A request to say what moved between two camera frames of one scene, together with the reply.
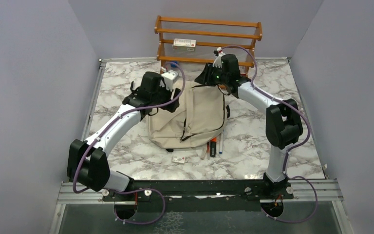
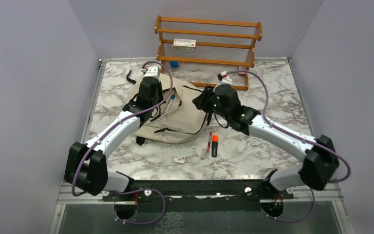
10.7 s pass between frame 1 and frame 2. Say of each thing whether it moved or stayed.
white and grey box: stayed
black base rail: stayed
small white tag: stayed
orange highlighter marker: stayed
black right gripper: moved
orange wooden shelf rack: stayed
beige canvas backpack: moved
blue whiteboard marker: moved
